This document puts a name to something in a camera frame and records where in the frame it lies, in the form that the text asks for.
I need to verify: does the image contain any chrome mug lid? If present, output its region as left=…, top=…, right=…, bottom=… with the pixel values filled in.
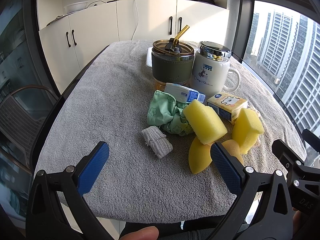
left=198, top=41, right=232, bottom=62

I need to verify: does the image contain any left hand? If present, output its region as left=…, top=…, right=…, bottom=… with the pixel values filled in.
left=120, top=226, right=159, bottom=240

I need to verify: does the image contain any white bowl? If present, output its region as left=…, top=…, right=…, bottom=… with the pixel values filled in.
left=64, top=1, right=88, bottom=14

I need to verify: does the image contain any tan round sponge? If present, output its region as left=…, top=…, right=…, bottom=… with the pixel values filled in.
left=222, top=139, right=244, bottom=165

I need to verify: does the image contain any large yellow sponge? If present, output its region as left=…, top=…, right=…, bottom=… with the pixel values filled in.
left=183, top=100, right=227, bottom=145

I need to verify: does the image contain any white ceramic mug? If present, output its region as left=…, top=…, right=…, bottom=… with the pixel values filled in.
left=189, top=52, right=241, bottom=97

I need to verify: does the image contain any yellow bear tissue pack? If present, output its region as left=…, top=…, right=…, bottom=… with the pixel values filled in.
left=207, top=92, right=248, bottom=124

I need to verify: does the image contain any orange yellow half-round sponge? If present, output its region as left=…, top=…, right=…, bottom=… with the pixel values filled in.
left=188, top=137, right=212, bottom=174

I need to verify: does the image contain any white hanging cable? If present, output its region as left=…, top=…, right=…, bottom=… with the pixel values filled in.
left=131, top=0, right=139, bottom=41

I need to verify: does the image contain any green sleeved glass cup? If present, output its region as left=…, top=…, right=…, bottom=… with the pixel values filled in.
left=151, top=38, right=195, bottom=85

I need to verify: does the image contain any amber glass straw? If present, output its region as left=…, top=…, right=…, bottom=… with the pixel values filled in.
left=172, top=25, right=190, bottom=47

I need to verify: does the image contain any green flower cloth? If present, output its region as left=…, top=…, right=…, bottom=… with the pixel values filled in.
left=147, top=90, right=194, bottom=137

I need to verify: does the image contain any white plastic tray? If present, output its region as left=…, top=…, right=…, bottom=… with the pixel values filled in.
left=146, top=47, right=152, bottom=68

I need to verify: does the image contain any black window frame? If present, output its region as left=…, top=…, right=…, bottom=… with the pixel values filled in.
left=231, top=0, right=320, bottom=65

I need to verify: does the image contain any grey knitted cloth roll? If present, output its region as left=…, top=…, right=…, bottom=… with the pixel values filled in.
left=141, top=126, right=173, bottom=159

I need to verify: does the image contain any blue tissue pack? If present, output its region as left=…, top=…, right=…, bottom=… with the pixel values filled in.
left=164, top=83, right=206, bottom=103

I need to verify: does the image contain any white lower cabinet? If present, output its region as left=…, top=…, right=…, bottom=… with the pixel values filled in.
left=39, top=0, right=229, bottom=93

